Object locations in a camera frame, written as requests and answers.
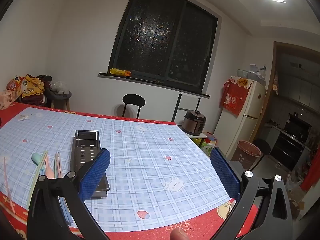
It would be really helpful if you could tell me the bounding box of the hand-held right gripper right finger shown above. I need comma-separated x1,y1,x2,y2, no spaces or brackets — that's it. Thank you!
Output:
210,147,293,240

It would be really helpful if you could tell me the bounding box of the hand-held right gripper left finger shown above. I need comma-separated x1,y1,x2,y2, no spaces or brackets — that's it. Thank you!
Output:
27,148,118,240

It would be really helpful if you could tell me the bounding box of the metal utensil tray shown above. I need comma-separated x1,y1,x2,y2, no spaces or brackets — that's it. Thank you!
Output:
70,130,111,199

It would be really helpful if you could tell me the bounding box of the green spoon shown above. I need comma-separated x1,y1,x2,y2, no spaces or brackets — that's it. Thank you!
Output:
31,152,48,167

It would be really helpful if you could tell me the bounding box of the person's right hand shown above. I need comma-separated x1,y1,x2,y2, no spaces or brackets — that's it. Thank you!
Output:
169,229,190,240

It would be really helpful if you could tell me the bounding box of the brown trash bin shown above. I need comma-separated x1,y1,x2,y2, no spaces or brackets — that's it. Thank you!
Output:
231,140,262,170

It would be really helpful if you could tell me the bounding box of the green printed bag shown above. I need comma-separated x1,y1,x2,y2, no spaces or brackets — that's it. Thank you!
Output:
197,137,216,156

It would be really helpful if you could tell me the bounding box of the blue plaid table mat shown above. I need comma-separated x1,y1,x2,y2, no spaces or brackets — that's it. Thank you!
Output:
0,107,233,233

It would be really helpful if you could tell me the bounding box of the brown rice cooker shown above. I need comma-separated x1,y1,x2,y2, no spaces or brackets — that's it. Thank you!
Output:
182,109,207,136

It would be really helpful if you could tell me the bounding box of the white refrigerator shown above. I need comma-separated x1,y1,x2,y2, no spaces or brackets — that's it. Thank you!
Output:
214,79,267,157

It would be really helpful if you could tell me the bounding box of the black kitchen oven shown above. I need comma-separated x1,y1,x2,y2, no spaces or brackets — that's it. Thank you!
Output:
270,112,313,172

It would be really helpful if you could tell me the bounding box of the red printed cloth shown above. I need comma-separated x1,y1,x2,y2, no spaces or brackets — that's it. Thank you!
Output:
219,76,254,117

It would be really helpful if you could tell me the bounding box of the black round-back chair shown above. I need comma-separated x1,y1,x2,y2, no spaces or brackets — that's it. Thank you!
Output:
122,94,146,118

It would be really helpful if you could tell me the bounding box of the black metal rack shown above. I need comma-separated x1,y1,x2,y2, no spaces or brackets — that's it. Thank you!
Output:
171,93,201,123

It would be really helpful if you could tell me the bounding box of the stool with grey cloth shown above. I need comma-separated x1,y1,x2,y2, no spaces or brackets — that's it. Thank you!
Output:
45,90,72,110

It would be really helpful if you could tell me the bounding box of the clear plastic bag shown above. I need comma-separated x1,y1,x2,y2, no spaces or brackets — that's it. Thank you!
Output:
50,80,67,92

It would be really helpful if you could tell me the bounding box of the yellow snack packet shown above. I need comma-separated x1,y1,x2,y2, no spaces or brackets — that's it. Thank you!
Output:
109,68,132,77

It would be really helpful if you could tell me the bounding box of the pile of yellow maroon clothes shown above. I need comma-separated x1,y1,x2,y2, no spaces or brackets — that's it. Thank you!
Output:
21,74,53,105

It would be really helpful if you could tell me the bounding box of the beige snack bag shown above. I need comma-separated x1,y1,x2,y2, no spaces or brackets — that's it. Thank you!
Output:
0,90,22,109

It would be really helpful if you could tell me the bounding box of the orange snack bag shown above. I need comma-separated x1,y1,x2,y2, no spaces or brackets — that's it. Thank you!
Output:
6,76,25,90

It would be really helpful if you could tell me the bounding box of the dark window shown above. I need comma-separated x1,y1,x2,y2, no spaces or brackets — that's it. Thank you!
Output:
108,0,222,93

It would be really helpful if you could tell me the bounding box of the wooden door frame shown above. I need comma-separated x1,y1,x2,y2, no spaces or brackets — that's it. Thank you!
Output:
259,41,320,140

